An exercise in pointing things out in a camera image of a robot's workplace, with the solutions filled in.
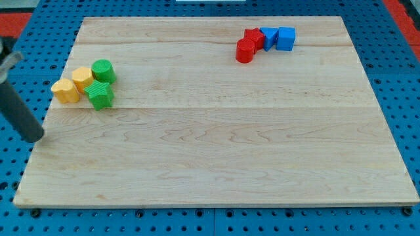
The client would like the silver pusher mount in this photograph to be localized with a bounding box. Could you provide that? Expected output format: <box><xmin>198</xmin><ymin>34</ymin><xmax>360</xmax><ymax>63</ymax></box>
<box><xmin>1</xmin><ymin>37</ymin><xmax>24</xmax><ymax>83</ymax></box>

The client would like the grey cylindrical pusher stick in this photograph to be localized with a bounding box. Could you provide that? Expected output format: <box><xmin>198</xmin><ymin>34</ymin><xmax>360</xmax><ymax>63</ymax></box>
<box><xmin>1</xmin><ymin>80</ymin><xmax>44</xmax><ymax>143</ymax></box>

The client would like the green star block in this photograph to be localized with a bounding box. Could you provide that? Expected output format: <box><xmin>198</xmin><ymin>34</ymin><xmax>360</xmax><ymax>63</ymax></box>
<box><xmin>84</xmin><ymin>80</ymin><xmax>114</xmax><ymax>111</ymax></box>

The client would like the red star block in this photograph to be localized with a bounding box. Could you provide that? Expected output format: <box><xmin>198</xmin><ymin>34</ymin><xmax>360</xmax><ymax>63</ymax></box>
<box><xmin>244</xmin><ymin>28</ymin><xmax>265</xmax><ymax>54</ymax></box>

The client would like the yellow heart block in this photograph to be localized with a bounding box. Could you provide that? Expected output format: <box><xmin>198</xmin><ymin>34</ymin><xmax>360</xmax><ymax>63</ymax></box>
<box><xmin>51</xmin><ymin>78</ymin><xmax>80</xmax><ymax>104</ymax></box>

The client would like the yellow hexagon block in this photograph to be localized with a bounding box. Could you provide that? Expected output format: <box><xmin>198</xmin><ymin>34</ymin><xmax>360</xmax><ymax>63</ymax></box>
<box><xmin>72</xmin><ymin>67</ymin><xmax>94</xmax><ymax>94</ymax></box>

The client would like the green cylinder block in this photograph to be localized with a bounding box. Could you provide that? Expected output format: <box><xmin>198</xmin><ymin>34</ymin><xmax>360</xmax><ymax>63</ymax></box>
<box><xmin>91</xmin><ymin>59</ymin><xmax>117</xmax><ymax>84</ymax></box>

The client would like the red cylinder block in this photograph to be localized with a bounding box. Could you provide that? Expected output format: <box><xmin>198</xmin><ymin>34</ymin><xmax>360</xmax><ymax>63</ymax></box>
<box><xmin>236</xmin><ymin>38</ymin><xmax>255</xmax><ymax>64</ymax></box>

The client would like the blue triangle block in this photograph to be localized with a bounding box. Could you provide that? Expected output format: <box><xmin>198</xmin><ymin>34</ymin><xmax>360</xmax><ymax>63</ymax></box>
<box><xmin>259</xmin><ymin>27</ymin><xmax>278</xmax><ymax>52</ymax></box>

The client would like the blue cube block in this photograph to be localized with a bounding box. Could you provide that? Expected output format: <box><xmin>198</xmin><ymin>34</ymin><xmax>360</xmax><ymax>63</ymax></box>
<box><xmin>276</xmin><ymin>27</ymin><xmax>296</xmax><ymax>51</ymax></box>

